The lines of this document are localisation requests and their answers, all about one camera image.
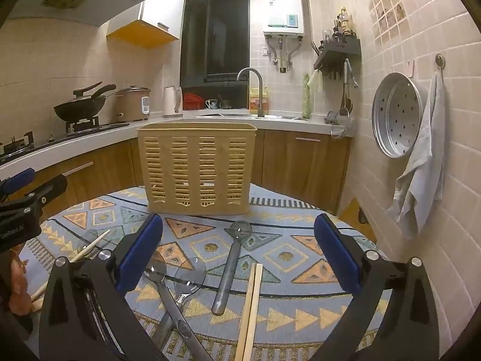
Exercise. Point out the dark bowl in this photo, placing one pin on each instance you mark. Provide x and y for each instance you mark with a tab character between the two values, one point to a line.
225	103

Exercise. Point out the steel sink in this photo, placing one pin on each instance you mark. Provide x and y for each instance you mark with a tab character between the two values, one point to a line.
225	115

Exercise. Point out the grey spoon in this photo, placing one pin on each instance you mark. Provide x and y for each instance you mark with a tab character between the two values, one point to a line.
229	270

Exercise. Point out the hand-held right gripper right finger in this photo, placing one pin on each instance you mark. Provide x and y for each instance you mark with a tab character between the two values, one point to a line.
336	255

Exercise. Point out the black wall shelf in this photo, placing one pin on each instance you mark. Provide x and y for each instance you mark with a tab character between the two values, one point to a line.
338	50

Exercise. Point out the beige slotted utensil basket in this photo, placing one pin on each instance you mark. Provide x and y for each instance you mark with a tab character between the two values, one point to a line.
195	165

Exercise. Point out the dark window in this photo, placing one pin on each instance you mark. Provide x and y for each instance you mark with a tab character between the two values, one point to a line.
214	37

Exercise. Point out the metal spoon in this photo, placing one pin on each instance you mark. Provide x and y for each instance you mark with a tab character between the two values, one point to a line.
176	316

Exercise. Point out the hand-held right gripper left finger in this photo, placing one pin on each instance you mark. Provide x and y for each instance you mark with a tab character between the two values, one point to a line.
139	257

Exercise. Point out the round metal steamer tray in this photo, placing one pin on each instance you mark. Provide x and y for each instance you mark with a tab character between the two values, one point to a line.
398	116

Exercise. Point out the wall outlet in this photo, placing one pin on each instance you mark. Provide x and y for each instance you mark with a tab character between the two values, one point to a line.
266	51

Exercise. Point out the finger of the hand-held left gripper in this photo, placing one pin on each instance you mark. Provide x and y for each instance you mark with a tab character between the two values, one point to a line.
50	191
18	179

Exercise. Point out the pink wall hook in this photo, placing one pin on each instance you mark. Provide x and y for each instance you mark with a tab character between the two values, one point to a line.
410	68

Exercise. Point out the water heater pipes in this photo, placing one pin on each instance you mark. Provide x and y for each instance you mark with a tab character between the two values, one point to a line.
282	58

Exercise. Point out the white wall cabinet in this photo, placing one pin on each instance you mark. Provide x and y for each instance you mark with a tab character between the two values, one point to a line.
165	0

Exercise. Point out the white electric kettle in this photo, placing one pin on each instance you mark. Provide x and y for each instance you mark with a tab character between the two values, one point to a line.
172	101

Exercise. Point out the black wok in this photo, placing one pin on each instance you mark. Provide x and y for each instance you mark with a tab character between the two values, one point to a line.
79	107

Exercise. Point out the white kitchen countertop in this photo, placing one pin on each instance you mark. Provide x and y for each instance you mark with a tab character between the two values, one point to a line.
75	147

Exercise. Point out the gas stove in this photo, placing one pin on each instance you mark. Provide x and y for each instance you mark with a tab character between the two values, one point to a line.
56	139

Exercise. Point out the person's left hand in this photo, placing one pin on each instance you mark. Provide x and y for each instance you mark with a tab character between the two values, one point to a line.
19	284

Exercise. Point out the pale rubber glove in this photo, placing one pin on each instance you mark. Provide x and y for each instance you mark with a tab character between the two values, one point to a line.
316	81

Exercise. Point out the grey hanging towel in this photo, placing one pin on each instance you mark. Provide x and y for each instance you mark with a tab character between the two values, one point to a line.
421	173

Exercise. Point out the dark sauce bottle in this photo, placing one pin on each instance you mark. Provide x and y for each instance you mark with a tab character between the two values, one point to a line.
345	20

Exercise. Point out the blue patterned tablecloth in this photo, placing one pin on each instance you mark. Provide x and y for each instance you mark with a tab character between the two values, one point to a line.
293	233

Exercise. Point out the white cup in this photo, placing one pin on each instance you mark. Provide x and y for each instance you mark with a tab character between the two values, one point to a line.
211	103

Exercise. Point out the yellow bottle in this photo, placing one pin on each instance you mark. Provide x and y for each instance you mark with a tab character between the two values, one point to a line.
255	99

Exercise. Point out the round wall hook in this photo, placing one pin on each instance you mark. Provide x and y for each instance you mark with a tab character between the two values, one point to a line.
439	61

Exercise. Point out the white water heater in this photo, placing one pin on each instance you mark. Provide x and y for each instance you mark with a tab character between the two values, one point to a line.
282	11

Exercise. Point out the steel faucet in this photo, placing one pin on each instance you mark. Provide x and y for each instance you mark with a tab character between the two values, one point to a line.
260	94

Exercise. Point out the red container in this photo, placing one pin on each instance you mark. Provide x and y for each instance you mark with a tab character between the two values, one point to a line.
193	101

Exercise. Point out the beige rice cooker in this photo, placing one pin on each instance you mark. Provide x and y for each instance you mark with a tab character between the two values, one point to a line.
131	105

